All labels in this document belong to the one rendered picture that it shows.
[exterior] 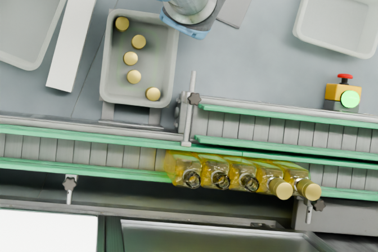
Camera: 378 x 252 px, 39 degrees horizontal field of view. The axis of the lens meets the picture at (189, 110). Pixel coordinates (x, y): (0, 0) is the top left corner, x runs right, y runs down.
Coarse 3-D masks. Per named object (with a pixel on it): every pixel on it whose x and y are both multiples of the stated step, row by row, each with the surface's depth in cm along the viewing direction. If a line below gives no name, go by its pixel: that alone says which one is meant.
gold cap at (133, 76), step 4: (128, 72) 134; (132, 72) 131; (136, 72) 131; (128, 76) 131; (132, 76) 131; (136, 76) 131; (140, 76) 132; (128, 80) 131; (132, 80) 131; (136, 80) 131
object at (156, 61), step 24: (144, 24) 135; (120, 48) 135; (144, 48) 136; (168, 48) 134; (120, 72) 135; (144, 72) 136; (168, 72) 131; (120, 96) 133; (144, 96) 136; (168, 96) 130
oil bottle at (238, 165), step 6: (222, 156) 120; (228, 156) 120; (234, 156) 121; (240, 156) 122; (228, 162) 113; (234, 162) 112; (240, 162) 113; (246, 162) 114; (234, 168) 109; (240, 168) 109; (246, 168) 109; (252, 168) 109; (234, 174) 109; (240, 174) 108; (252, 174) 109; (234, 180) 109; (234, 186) 109; (240, 186) 109
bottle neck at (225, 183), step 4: (216, 172) 106; (220, 172) 105; (212, 176) 106; (216, 176) 104; (220, 176) 103; (224, 176) 103; (212, 180) 106; (216, 180) 103; (224, 180) 106; (228, 180) 103; (216, 184) 103; (220, 184) 105; (224, 184) 104; (228, 184) 103; (220, 188) 103; (224, 188) 103
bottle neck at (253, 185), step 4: (240, 176) 108; (244, 176) 106; (248, 176) 105; (252, 176) 105; (240, 180) 107; (244, 180) 105; (248, 180) 103; (252, 180) 107; (256, 180) 104; (240, 184) 108; (244, 184) 104; (248, 184) 108; (252, 184) 107; (256, 184) 104; (248, 188) 104; (252, 188) 105; (256, 188) 104
